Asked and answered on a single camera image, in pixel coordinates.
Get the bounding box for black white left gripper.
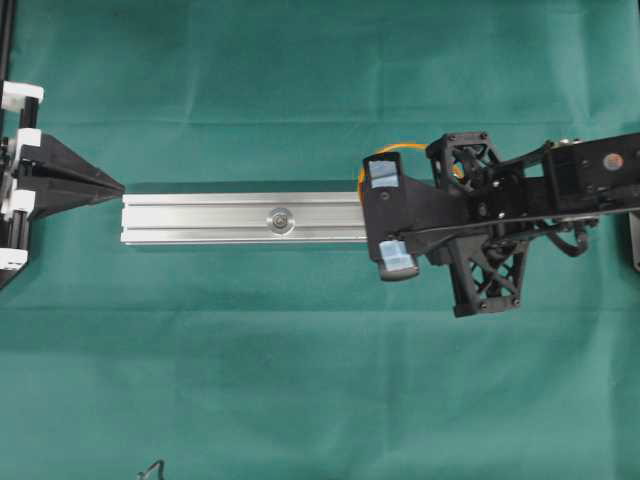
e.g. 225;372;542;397
1;80;125;273

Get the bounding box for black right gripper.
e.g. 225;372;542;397
426;132;555;317

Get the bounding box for orange rubber band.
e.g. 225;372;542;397
356;143;464;201

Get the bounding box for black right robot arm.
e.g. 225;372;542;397
426;132;639;317

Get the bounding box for green table cloth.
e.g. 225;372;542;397
1;1;639;479

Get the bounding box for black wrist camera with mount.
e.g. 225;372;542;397
360;152;470;282

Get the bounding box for black frame bar left edge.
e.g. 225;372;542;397
0;0;17;80

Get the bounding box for aluminium extrusion rail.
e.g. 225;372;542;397
121;192;366;245

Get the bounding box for silver pulley shaft near camera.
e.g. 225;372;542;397
266;207;295;236

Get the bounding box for black cable bottom edge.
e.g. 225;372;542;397
137;458;167;480

